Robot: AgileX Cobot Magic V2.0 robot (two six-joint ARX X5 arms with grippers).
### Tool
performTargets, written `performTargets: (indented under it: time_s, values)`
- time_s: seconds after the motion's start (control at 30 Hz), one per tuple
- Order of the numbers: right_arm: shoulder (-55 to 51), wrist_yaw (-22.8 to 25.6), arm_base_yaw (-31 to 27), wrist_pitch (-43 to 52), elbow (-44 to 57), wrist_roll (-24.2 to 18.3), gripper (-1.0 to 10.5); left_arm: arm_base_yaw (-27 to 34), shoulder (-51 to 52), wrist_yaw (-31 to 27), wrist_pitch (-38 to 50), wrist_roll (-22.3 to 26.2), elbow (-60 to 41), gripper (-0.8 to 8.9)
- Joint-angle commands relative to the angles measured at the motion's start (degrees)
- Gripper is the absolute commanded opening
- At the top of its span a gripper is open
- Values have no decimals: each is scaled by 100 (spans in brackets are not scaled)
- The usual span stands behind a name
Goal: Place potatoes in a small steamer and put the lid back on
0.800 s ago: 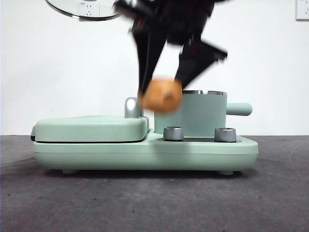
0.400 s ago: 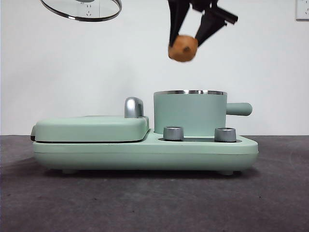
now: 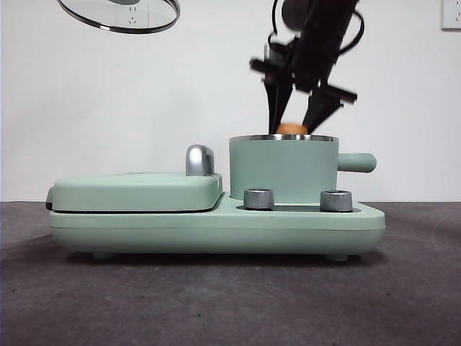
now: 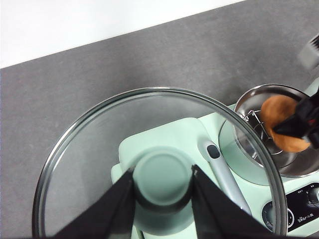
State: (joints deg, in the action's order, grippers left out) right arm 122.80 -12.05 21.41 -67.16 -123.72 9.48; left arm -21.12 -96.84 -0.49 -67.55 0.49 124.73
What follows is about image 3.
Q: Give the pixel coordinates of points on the mint green breakfast machine base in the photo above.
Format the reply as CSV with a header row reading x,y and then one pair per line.
x,y
144,234

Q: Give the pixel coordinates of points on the silver control knob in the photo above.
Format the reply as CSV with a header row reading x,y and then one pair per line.
x,y
335,201
258,199

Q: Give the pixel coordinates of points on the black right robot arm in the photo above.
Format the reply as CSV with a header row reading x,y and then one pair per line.
x,y
324,36

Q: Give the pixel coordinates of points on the white wall socket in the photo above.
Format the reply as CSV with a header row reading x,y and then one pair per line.
x,y
452,14
142,14

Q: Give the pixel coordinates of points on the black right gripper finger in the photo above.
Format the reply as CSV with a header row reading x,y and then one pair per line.
x,y
318,108
277,101

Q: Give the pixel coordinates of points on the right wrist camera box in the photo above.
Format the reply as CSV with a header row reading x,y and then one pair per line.
x,y
279,56

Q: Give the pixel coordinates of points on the brown potato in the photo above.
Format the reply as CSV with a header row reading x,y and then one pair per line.
x,y
291,128

